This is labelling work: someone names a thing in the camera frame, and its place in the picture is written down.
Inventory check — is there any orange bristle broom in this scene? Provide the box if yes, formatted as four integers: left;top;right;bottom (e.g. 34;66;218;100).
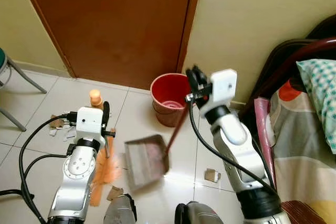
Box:
89;127;122;207

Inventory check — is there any grey long-handled dustpan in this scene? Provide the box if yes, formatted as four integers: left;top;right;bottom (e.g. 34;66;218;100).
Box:
124;95;191;191

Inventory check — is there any red plastic bucket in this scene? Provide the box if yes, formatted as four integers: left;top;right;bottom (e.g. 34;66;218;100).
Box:
150;73;193;128

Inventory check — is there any white paper scrap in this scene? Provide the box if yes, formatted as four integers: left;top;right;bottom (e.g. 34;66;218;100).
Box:
62;129;78;142

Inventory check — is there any grey robot left leg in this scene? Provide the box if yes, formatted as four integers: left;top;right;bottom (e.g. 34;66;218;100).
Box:
103;193;139;224

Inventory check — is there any grey robot leg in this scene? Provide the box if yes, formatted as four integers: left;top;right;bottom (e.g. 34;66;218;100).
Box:
174;201;225;224
103;193;139;224

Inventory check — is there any brown wooden door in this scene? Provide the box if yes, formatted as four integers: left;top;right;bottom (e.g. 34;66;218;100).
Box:
16;0;205;91

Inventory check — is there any green stool with metal legs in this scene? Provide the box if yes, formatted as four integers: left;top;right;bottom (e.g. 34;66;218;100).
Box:
0;48;48;132

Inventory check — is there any green checked pillow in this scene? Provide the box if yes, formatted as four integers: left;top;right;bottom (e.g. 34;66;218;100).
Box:
296;58;336;154

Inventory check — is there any grey robot right leg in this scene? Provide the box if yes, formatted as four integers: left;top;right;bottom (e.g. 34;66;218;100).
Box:
174;201;225;224

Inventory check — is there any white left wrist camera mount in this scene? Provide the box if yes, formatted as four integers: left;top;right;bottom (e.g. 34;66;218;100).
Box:
75;106;104;144

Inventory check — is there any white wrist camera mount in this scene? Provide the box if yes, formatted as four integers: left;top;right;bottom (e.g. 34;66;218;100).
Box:
75;106;104;144
202;69;237;118

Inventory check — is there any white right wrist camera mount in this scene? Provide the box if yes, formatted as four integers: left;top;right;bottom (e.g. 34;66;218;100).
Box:
202;69;237;118

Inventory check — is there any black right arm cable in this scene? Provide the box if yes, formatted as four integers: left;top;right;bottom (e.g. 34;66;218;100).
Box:
186;93;279;194

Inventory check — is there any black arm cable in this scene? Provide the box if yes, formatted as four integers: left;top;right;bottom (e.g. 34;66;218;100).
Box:
186;93;279;194
0;112;72;224

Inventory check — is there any dark red bed frame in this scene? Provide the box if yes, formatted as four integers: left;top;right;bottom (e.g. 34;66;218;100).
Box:
251;15;336;130

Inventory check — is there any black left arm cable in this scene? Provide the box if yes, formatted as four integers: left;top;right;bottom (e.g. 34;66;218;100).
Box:
0;112;72;224

